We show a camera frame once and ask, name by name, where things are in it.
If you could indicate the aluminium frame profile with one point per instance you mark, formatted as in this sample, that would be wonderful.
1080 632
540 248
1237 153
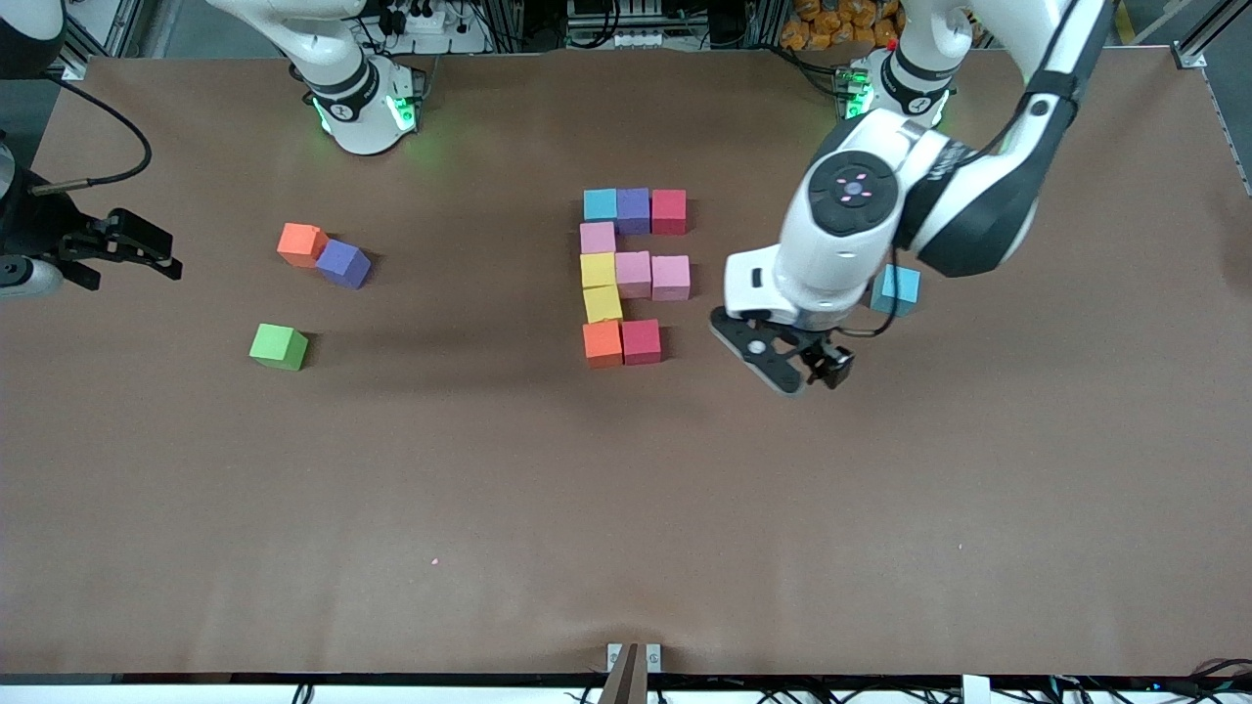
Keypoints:
1188 57
76 68

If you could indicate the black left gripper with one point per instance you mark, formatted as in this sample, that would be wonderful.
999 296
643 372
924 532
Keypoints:
827 353

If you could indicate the pale pink foam cube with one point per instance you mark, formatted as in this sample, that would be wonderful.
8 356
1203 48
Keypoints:
634 275
671 278
598 238

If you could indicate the white power strip with plugs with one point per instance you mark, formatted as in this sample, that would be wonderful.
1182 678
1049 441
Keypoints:
430 22

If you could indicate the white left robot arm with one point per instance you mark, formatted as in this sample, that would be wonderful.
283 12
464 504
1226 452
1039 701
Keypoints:
929 196

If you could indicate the yellow foam cube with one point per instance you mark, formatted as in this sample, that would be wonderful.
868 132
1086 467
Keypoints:
598 270
603 304

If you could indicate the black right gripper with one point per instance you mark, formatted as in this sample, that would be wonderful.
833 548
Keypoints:
39 227

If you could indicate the orange foam cube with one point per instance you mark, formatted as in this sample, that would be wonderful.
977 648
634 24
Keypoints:
300 242
603 344

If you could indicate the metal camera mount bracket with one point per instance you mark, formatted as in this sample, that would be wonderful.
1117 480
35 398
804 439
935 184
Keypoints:
634 675

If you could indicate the green foam cube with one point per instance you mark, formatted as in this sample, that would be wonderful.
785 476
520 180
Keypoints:
278 345

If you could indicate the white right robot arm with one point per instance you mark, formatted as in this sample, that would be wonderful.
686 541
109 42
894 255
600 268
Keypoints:
362 117

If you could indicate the cyan foam cube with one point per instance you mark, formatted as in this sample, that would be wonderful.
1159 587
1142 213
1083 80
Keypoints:
902 291
600 203

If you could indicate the deep pink foam cube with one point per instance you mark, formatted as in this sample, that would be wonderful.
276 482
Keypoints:
642 342
669 212

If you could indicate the purple foam cube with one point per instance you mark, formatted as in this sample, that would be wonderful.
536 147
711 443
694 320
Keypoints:
634 210
344 262

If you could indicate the table cover sheet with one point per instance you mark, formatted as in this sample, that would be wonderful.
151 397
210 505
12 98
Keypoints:
587 548

